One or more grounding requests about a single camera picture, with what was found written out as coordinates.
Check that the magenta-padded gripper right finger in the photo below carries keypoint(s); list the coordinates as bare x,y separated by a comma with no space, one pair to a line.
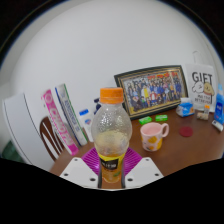
132,160

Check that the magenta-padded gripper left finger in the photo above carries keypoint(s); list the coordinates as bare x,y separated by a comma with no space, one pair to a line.
89,160

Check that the orange-capped juice bottle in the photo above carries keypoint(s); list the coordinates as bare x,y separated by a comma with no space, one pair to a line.
111,133

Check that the pink mug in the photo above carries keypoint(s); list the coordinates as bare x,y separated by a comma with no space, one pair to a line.
151,138

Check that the white blue-capped shampoo bottle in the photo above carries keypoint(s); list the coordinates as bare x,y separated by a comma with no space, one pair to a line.
86,125

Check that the brown wooden chair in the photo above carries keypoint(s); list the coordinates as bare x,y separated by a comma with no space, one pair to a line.
50,138

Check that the pink-white tall box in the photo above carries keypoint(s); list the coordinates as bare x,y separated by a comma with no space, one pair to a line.
60,123

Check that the green-white tall box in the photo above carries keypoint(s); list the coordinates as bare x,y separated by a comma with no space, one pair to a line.
71,115

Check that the dark blue pump bottle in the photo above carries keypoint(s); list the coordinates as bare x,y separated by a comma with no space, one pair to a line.
96,106

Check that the round red coaster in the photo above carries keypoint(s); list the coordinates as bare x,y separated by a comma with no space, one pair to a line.
186,131

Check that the white board panel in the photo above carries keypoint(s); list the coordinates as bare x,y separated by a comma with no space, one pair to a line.
25,130

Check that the framed group photo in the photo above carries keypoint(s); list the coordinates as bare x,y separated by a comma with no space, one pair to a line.
151,90

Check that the blue-white tissue pack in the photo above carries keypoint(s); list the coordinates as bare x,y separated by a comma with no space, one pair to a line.
185,108

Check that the small floral packet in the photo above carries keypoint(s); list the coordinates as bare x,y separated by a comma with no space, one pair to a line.
202,116

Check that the small puzzle cube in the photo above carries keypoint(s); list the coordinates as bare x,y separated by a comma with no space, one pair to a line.
207,108

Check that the white remote control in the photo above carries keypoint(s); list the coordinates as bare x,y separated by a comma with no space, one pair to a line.
217,125

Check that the white paper gift bag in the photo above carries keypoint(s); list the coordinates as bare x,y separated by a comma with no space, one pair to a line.
201,86

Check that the blue detergent bottle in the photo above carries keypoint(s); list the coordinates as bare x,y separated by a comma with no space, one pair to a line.
220,108

